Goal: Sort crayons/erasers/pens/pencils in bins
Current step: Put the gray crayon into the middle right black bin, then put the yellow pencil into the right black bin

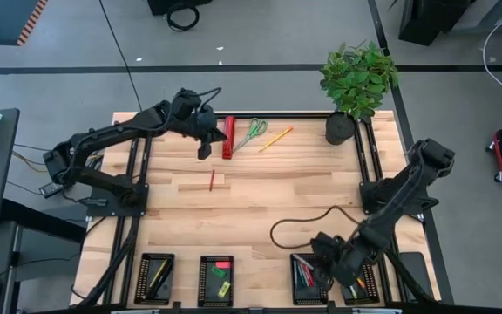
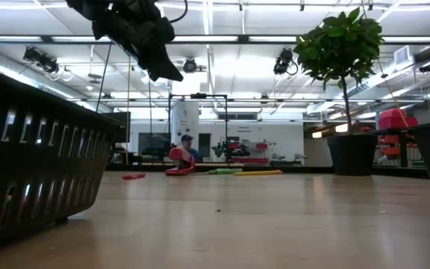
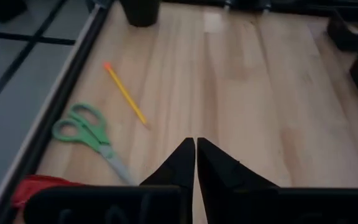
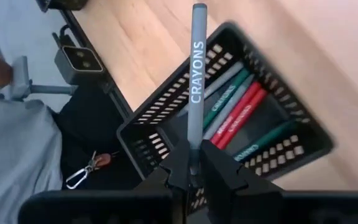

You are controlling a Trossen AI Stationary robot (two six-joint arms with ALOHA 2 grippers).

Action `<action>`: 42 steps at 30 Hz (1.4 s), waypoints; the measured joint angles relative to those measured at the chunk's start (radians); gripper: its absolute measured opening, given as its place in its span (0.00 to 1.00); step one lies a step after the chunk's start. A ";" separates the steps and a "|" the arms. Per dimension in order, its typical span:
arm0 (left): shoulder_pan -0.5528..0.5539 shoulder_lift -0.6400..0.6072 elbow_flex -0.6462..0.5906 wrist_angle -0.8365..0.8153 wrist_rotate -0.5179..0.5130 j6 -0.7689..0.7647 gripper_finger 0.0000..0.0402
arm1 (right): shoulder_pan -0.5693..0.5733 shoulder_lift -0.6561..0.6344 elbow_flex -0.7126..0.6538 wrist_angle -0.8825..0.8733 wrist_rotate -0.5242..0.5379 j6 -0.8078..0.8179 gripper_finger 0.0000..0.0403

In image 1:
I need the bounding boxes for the yellow highlighter pen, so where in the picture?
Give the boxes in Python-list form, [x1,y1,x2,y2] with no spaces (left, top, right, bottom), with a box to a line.
[148,259,169,289]

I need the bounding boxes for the black cable conduit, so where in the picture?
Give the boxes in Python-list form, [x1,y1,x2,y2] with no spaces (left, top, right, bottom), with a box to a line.
[381,243,438,305]
[75,215,141,309]

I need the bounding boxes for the black coiled cable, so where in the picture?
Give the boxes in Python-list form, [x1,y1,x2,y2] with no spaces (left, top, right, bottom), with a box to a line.
[166,2,201,33]

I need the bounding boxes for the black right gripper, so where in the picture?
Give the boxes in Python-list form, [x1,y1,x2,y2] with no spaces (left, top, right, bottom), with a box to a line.
[310,231,368,292]

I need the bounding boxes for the black box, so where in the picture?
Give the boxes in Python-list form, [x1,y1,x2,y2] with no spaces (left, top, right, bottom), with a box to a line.
[146,0,214,17]

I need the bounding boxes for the silver frame bracket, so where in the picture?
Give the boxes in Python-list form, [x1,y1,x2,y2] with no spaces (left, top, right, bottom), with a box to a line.
[352,307,404,314]

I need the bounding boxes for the green plant in black pot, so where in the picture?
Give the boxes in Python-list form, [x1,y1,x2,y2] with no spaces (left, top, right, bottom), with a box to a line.
[319,39,400,147]

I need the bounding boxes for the black slotted plastic bin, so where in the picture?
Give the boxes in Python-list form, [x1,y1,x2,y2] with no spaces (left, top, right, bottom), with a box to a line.
[289,252,329,306]
[133,252,176,306]
[336,261,381,307]
[196,255,235,308]

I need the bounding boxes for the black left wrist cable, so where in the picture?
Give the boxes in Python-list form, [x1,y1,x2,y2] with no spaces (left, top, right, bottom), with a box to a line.
[196,86,223,109]

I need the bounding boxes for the black aluminium table frame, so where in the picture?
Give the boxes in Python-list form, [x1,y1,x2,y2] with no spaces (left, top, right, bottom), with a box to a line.
[71,111,455,314]

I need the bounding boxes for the black mat orange striped edge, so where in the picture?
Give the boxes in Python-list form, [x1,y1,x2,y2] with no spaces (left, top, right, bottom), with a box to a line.
[0,0,50,47]

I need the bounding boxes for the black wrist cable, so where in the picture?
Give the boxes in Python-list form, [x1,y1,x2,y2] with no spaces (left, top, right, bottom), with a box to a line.
[269,204,362,251]
[196,86,223,109]

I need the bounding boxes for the black power adapter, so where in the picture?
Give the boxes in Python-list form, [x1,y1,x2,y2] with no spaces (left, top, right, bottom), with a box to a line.
[38,181,65,199]

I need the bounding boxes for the black equipment cabinet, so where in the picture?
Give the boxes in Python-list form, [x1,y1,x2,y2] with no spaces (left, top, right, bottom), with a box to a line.
[397,0,481,47]

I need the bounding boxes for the green handled scissors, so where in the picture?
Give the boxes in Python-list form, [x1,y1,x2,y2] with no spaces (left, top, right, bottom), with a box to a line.
[232,117,268,154]

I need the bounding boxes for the red stapler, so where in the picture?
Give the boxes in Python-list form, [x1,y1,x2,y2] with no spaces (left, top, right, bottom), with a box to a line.
[221,115,237,160]

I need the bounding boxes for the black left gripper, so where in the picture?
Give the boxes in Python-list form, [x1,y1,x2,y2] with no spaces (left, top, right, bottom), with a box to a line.
[192,103,229,161]

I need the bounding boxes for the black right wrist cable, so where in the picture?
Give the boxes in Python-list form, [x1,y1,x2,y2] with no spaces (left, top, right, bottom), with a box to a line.
[269,204,362,251]

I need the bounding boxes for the yellow floor cable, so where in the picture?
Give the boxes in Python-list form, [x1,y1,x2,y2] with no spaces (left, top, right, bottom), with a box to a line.
[12,150,104,174]

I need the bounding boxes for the black floor cable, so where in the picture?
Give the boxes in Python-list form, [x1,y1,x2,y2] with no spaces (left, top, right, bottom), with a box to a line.
[13,129,111,159]

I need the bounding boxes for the black tablet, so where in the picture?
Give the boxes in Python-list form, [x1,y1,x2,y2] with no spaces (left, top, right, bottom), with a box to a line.
[397,251,436,303]

